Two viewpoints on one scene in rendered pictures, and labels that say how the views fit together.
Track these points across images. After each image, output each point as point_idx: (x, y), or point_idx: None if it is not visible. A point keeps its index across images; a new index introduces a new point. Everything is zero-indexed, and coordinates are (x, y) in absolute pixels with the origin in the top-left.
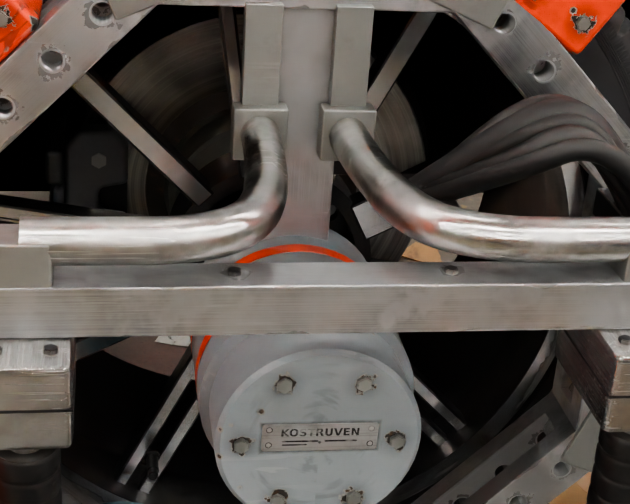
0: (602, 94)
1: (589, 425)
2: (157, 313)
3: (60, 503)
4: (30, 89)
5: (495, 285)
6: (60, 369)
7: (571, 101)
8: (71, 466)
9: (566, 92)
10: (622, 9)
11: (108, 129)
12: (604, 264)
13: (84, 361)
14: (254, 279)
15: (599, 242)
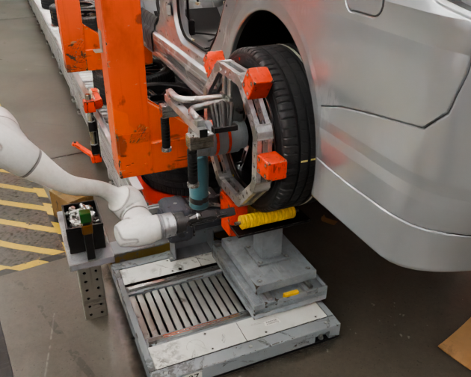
0: (275, 116)
1: (251, 181)
2: (172, 105)
3: (165, 127)
4: (211, 80)
5: (187, 117)
6: (161, 106)
7: (222, 101)
8: (232, 156)
9: (247, 106)
10: (280, 99)
11: (266, 102)
12: None
13: None
14: (178, 105)
15: (192, 116)
